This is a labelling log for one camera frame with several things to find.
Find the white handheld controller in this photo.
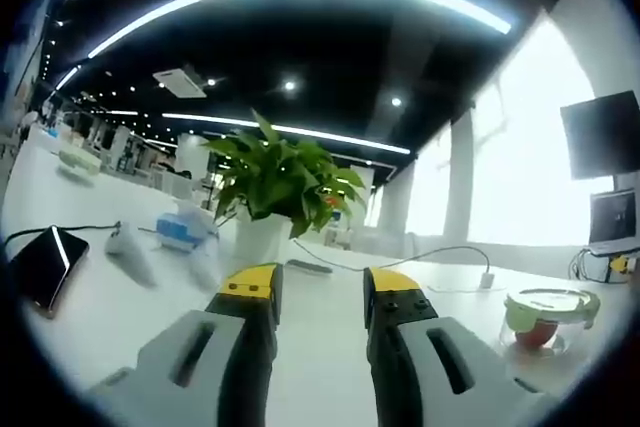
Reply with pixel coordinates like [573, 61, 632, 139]
[103, 220, 159, 289]

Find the red tomato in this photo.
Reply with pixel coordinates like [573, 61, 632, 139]
[514, 321, 559, 348]

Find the white charging cable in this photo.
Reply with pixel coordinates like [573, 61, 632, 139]
[291, 238, 491, 278]

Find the black wall monitor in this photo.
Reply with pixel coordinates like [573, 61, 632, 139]
[559, 90, 640, 181]

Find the clear glass container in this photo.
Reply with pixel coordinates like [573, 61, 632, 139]
[498, 317, 576, 359]

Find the white ceiling air conditioner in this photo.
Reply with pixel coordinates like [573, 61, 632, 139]
[151, 64, 209, 99]

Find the white plant pot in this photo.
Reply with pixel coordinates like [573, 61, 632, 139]
[233, 212, 292, 265]

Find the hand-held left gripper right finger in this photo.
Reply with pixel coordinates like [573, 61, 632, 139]
[362, 266, 557, 427]

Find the small desktop monitor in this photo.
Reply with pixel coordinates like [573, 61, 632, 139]
[587, 187, 637, 251]

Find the black smartphone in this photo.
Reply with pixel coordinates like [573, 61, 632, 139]
[7, 225, 90, 320]

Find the yellow black device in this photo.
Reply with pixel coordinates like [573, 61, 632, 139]
[607, 254, 635, 285]

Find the grey remote control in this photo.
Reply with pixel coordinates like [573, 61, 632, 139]
[284, 258, 333, 275]

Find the green potted plant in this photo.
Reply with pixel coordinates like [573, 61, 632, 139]
[199, 107, 368, 239]

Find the curved ceiling light strip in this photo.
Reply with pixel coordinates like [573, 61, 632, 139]
[53, 0, 514, 93]

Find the black phone cable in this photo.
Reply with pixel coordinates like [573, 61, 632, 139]
[0, 221, 122, 248]

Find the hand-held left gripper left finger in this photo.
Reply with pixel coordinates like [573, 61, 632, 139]
[85, 262, 284, 427]

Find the green latch container lid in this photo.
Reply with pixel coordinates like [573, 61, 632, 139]
[502, 286, 601, 331]

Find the white tabletop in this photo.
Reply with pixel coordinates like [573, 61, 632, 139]
[0, 126, 636, 427]

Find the pale green lidded box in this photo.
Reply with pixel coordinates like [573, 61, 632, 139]
[55, 148, 103, 178]

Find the blue tissue box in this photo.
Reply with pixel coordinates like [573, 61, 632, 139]
[155, 213, 201, 252]

